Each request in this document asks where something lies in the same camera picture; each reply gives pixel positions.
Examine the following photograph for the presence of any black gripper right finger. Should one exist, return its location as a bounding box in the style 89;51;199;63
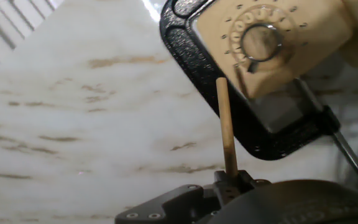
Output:
236;169;272;192

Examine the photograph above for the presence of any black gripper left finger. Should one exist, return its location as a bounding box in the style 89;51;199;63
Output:
115;169;241;224

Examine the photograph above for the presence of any short wooden stick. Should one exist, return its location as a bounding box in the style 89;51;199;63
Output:
215;77;239;178

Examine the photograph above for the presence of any beige rotary phone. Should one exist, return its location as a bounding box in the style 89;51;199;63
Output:
192;0;358;100

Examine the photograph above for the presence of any white marble pattern mat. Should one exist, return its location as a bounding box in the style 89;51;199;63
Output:
0;0;358;224

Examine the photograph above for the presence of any black C-clamp with steel screw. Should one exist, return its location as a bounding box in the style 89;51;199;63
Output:
159;0;358;197

